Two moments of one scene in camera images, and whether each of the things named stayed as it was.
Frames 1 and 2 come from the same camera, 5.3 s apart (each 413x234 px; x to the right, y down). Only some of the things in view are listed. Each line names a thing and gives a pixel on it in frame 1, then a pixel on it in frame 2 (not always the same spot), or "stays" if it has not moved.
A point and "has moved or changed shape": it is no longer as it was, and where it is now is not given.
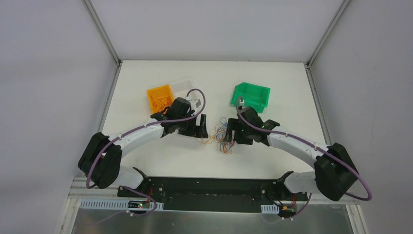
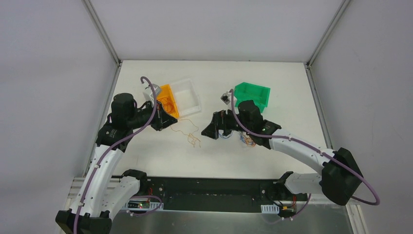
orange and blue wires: (219, 134) has moved or changed shape
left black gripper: (194, 126) -> (159, 117)
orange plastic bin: (160, 98) stays
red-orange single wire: (162, 102) stays
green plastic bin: (254, 96) stays
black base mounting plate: (213, 194) stays
